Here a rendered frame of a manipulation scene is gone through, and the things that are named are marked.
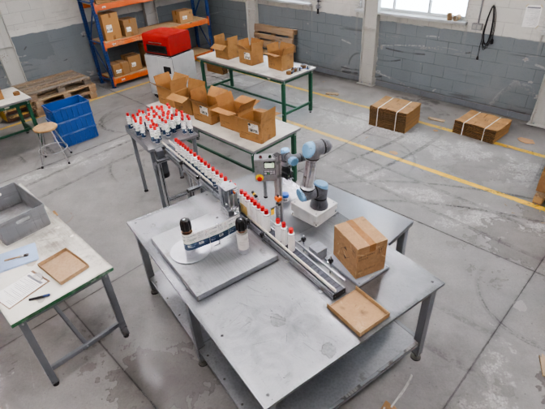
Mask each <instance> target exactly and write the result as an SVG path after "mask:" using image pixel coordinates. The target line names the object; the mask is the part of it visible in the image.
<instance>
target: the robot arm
mask: <svg viewBox="0 0 545 409"><path fill-rule="evenodd" d="M331 149H332V143H331V141H330V140H328V139H325V138H323V139H319V140H313V141H308V142H306V143H305V144H304V145H303V148H302V153H296V154H291V153H290V149H289V148H287V147H284V148H282V149H281V177H283V178H282V185H284V184H285V183H284V178H285V179H287V180H288V179H289V180H290V181H291V179H294V178H293V177H294V175H292V173H293V171H291V170H290V168H292V166H296V165H297V164H298V163H299V162H301V161H306V163H305V169H304V175H303V182H302V183H301V184H300V188H297V190H296V194H297V197H298V199H299V200H300V201H302V202H304V201H308V200H311V202H310V207H311V208H312V209H314V210H316V211H324V210H326V209H327V208H328V201H327V195H328V183H327V182H325V181H324V180H320V179H318V180H316V181H315V182H314V178H315V170H316V165H317V162H318V160H319V159H320V155H323V154H326V153H329V152H330V151H331ZM290 165H292V166H290Z"/></svg>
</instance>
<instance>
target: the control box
mask: <svg viewBox="0 0 545 409"><path fill-rule="evenodd" d="M259 155H261V156H262V159H259ZM268 155H271V156H272V158H268ZM266 161H274V162H275V168H271V169H264V162H266ZM254 167H255V181H256V182H259V181H258V180H257V178H258V177H261V178H262V181H260V182H263V181H277V162H276V159H275V157H273V153H263V154H254ZM264 170H276V174H264Z"/></svg>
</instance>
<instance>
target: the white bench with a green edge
mask: <svg viewBox="0 0 545 409"><path fill-rule="evenodd" d="M45 210H46V212H47V213H48V216H49V219H50V221H51V224H50V225H48V226H46V227H44V228H42V229H40V230H38V231H36V232H34V233H32V234H30V235H28V236H26V237H24V238H22V239H20V240H18V241H16V242H14V243H12V244H10V245H8V246H7V245H5V244H4V243H2V241H1V240H0V254H2V253H4V252H9V251H11V250H14V249H16V248H20V247H22V246H25V245H28V244H30V243H35V244H36V249H37V252H38V256H39V260H35V261H33V262H31V263H28V264H26V265H21V266H20V267H17V268H14V269H10V270H8V271H6V272H3V273H0V291H1V290H3V289H4V288H6V287H8V286H9V285H10V284H12V283H13V282H15V281H17V280H18V279H20V278H22V277H23V276H24V275H26V274H27V273H29V272H31V271H32V270H33V271H35V272H37V273H38V272H39V273H41V274H43V277H44V278H47V279H48V280H50V282H48V283H47V284H45V285H44V286H43V287H42V288H40V289H39V290H37V291H35V292H34V293H32V294H31V295H30V296H29V297H27V298H26V299H24V300H22V301H21V302H19V303H18V304H16V305H15V306H14V307H13V308H11V309H8V308H6V307H5V306H4V305H2V304H0V311H1V312H2V314H3V316H4V317H5V318H6V320H7V321H8V323H9V324H10V326H11V328H12V329H13V328H15V327H16V326H19V328H20V330H21V331H22V333H23V335H24V337H25V338H26V340H27V342H28V344H29V346H30V347H31V348H32V351H33V352H34V354H35V356H36V357H37V359H38V361H39V362H40V364H41V367H42V368H43V369H44V373H46V375H47V377H48V378H49V380H50V382H51V383H52V385H53V386H57V385H59V379H58V378H57V376H56V374H55V373H54V369H56V368H58V367H59V366H61V365H63V364H64V363H66V362H67V361H68V360H70V359H72V358H73V357H75V356H76V355H78V354H79V353H80V352H82V351H84V350H85V349H87V348H88V347H90V346H91V345H92V344H94V343H95V342H97V341H99V340H100V339H102V338H103V337H104V336H106V335H107V334H109V333H111V332H112V331H114V330H115V329H117V328H118V327H119V328H120V330H121V333H122V335H123V337H124V338H128V337H129V330H128V328H127V324H126V322H125V319H124V317H123V314H122V311H121V308H120V306H119V303H118V300H117V297H116V294H115V293H114V289H113V286H112V284H111V281H110V279H109V275H108V273H110V272H111V271H113V270H114V268H113V266H112V265H110V264H109V263H108V262H107V261H106V260H105V259H104V258H103V257H102V256H100V255H99V254H98V253H97V252H96V251H95V250H94V249H93V248H91V247H90V246H89V245H88V244H87V243H86V242H85V241H84V240H83V239H81V238H80V237H79V236H78V235H77V234H76V233H75V232H74V231H73V230H72V229H71V228H70V227H69V226H68V225H67V224H66V223H65V222H63V221H62V220H61V219H60V218H59V217H58V216H57V215H56V214H54V213H53V212H52V211H51V210H50V209H49V208H48V207H47V206H46V205H45ZM63 248H67V249H69V250H70V251H72V252H73V253H74V254H76V255H77V256H78V257H80V258H81V259H83V260H84V261H85V262H87V263H88V265H89V268H88V269H86V270H84V271H83V272H82V273H80V274H79V275H77V276H75V277H74V278H72V279H71V280H70V281H68V282H66V283H64V284H63V285H60V284H59V283H58V282H56V281H55V280H54V279H53V278H51V277H50V276H49V275H48V274H47V273H46V272H45V271H43V270H42V269H41V268H39V266H38V265H37V264H38V263H40V262H41V261H43V260H45V259H46V258H48V257H50V256H52V255H53V254H55V253H57V252H59V251H61V250H62V249H63ZM100 280H102V283H103V286H104V288H105V292H106V294H107V296H108V298H109V302H110V304H111V307H112V309H113V311H114V315H115V317H116V320H117V322H115V323H114V324H112V325H111V326H110V327H108V328H107V329H105V330H103V331H102V332H100V333H99V334H98V335H96V336H95V337H93V338H91V339H90V340H88V341H87V340H86V339H85V338H84V337H83V335H82V334H81V333H80V332H79V331H78V330H77V329H76V328H75V326H74V325H73V324H72V323H71V321H70V320H69V319H68V318H67V316H66V315H65V314H64V313H63V312H62V310H61V309H60V308H59V307H58V304H60V303H61V302H63V301H64V300H66V299H69V298H70V297H71V296H73V295H75V294H77V293H79V292H80V291H82V290H84V289H85V288H87V287H89V286H91V285H92V284H94V283H95V282H98V281H100ZM45 294H50V296H47V297H43V298H39V299H34V300H30V301H29V300H28V299H30V298H33V297H37V296H40V295H45ZM51 308H54V309H55V311H56V312H57V313H58V314H59V316H60V317H61V318H62V319H63V320H64V321H65V322H66V323H67V325H68V326H69V327H70V329H71V330H72V331H73V332H74V334H75V335H76V336H77V338H78V339H79V340H80V341H81V342H82V343H83V344H82V345H81V346H79V347H77V348H76V349H74V350H73V351H72V352H70V353H68V354H67V355H65V356H63V357H62V358H61V359H59V360H57V361H56V362H54V363H53V364H51V365H50V364H49V361H48V360H47V359H46V357H45V354H44V352H43V351H42V349H41V347H40V346H39V344H38V342H37V340H36V339H35V337H34V335H33V333H32V331H31V330H30V328H29V326H28V324H27V322H29V321H30V320H32V319H33V318H35V317H37V316H39V315H41V314H42V313H44V312H46V311H48V310H49V309H51Z"/></svg>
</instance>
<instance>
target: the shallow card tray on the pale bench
mask: <svg viewBox="0 0 545 409"><path fill-rule="evenodd" d="M37 265H38V266H39V268H41V269H42V270H43V271H45V272H46V273H47V274H48V275H49V276H50V277H51V278H53V279H54V280H55V281H56V282H58V283H59V284H60V285H63V284H64V283H66V282H68V281H70V280H71V279H72V278H74V277H75V276H77V275H79V274H80V273H82V272H83V271H84V270H86V269H88V268H89V265H88V263H87V262H85V261H84V260H83V259H81V258H80V257H78V256H77V255H76V254H74V253H73V252H72V251H70V250H69V249H67V248H63V249H62V250H61V251H59V252H57V253H55V254H53V255H52V256H50V257H48V258H46V259H45V260H43V261H41V262H40V263H38V264H37Z"/></svg>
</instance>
